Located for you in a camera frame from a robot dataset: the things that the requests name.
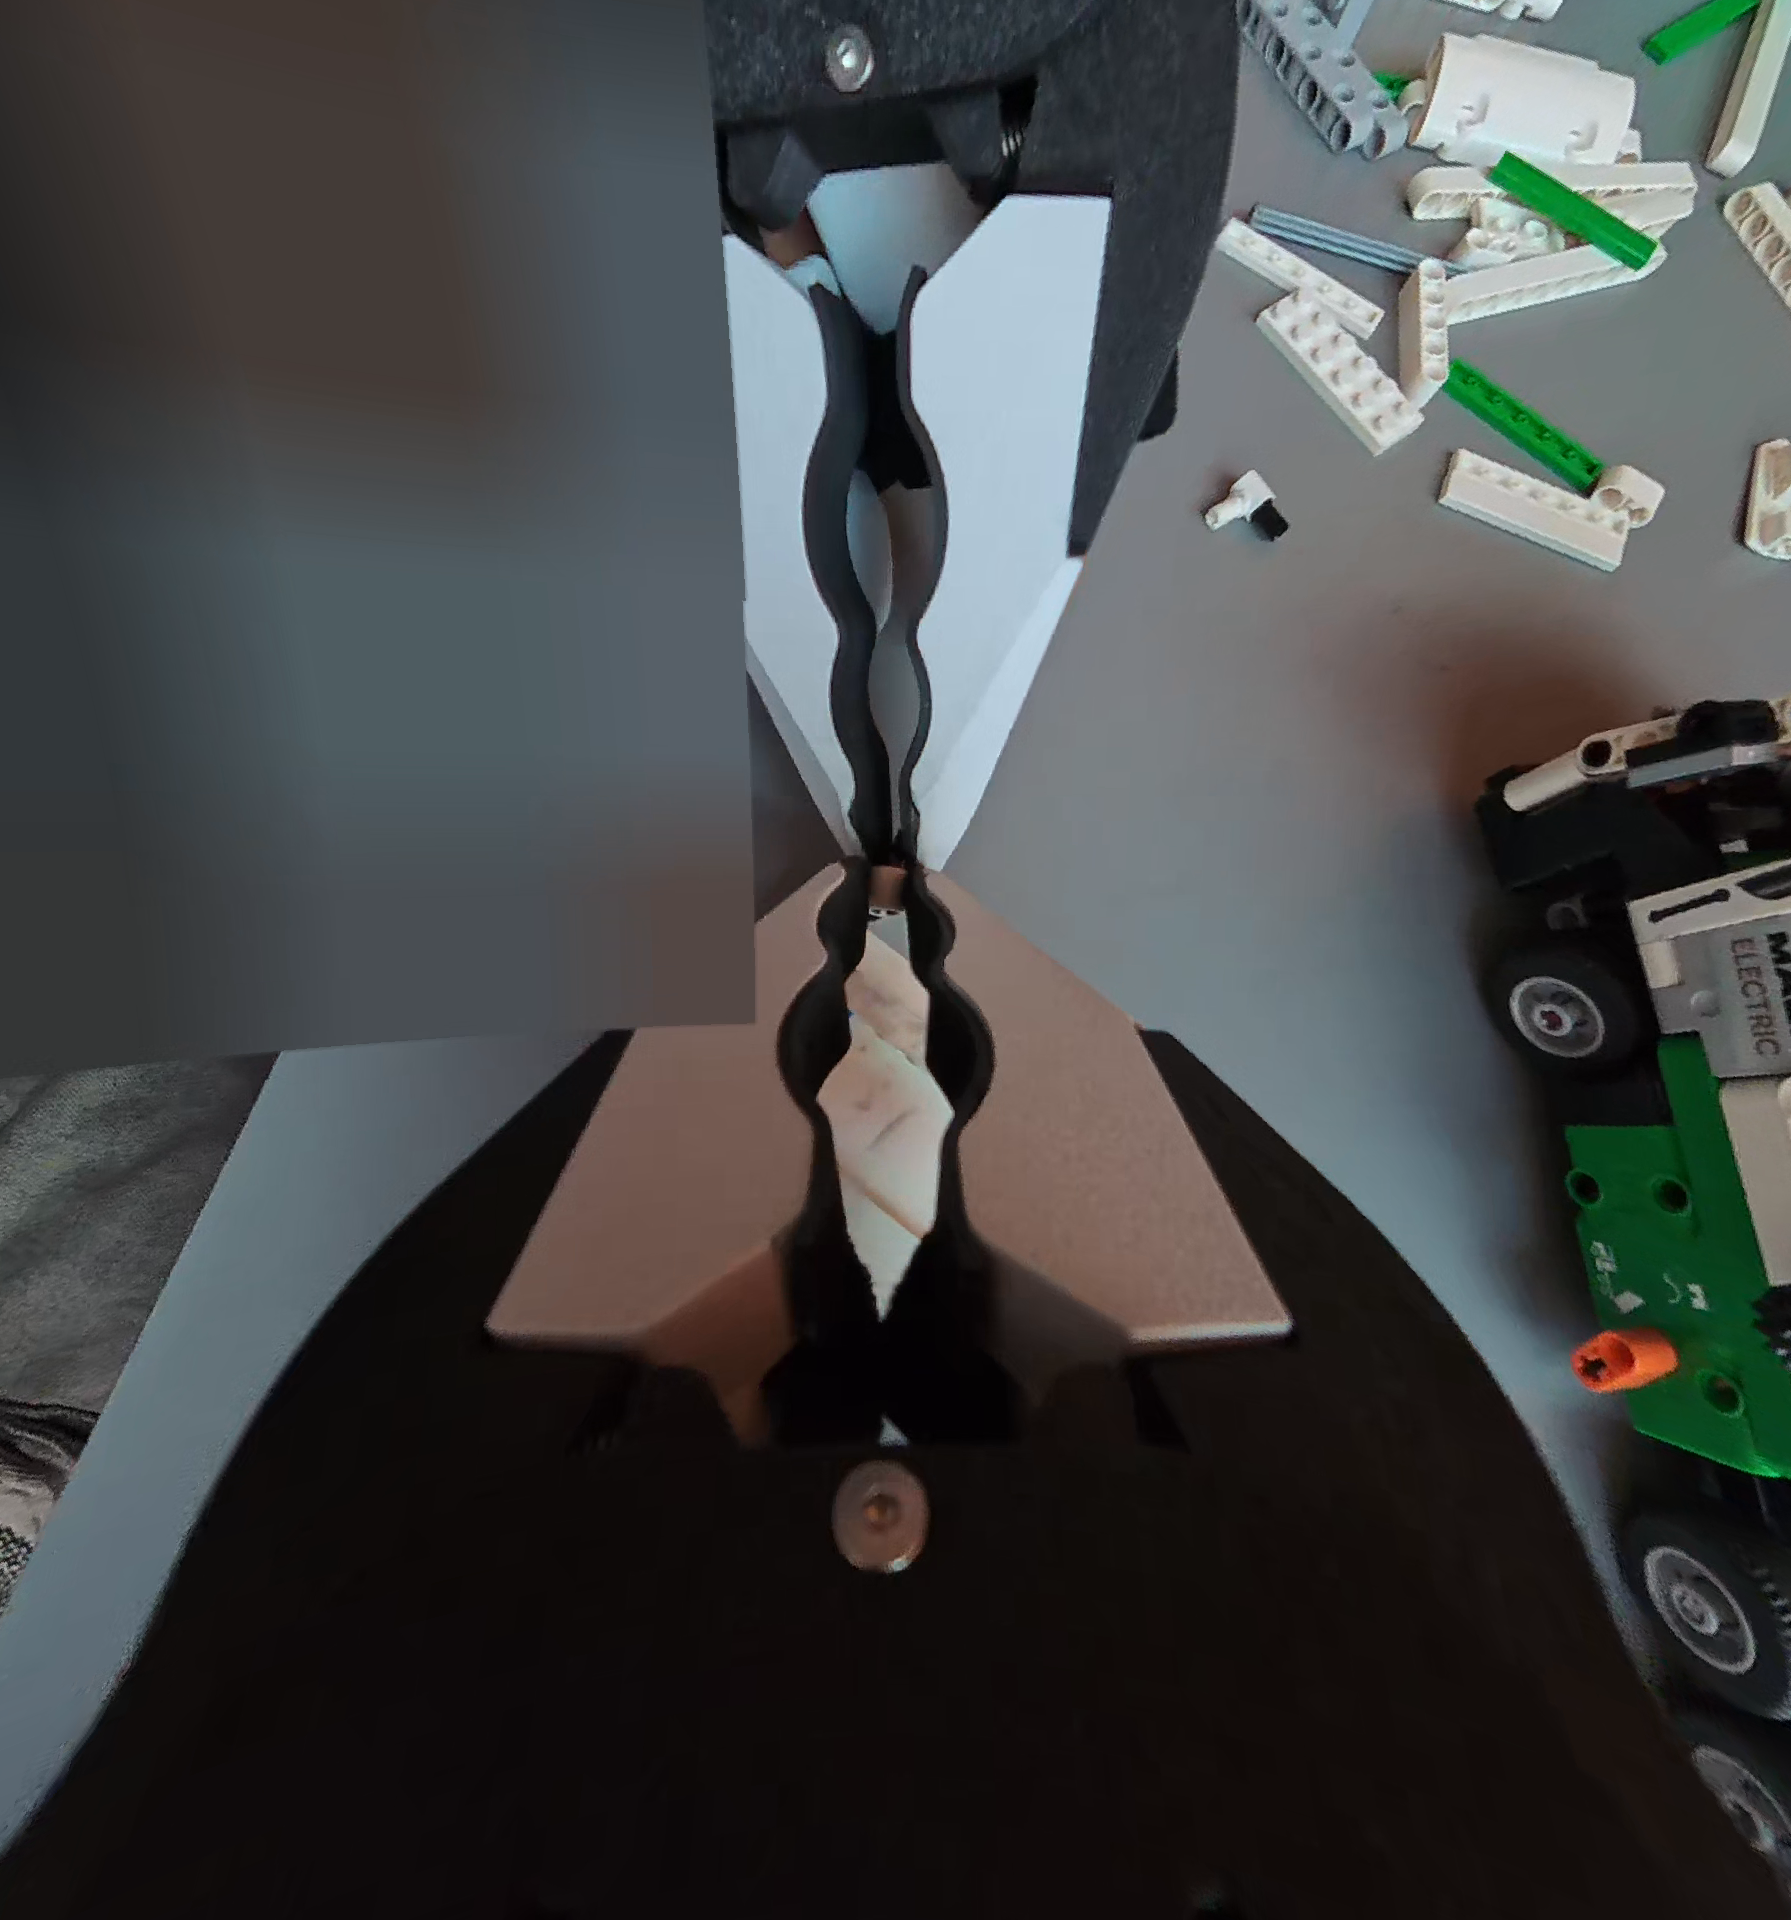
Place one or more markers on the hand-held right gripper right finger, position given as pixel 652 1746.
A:
pixel 1121 1170

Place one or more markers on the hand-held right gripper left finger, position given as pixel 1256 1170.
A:
pixel 641 1202

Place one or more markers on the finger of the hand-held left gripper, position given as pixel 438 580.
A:
pixel 1015 496
pixel 775 496

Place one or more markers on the white grey lego panel assembly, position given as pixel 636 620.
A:
pixel 879 1141

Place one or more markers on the small white black lego connector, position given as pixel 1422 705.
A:
pixel 1246 509

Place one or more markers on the grey lego beam with holes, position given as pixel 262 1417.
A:
pixel 1314 69

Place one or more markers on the light grey lego axle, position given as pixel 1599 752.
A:
pixel 1329 240

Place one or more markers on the green lego beam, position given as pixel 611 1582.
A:
pixel 1522 428
pixel 1571 212
pixel 1718 24

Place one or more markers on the pile of white lego bricks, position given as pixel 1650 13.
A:
pixel 1526 89

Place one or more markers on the green white lego truck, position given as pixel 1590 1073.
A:
pixel 1659 1202

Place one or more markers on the grey textured cloth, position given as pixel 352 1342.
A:
pixel 55 1276

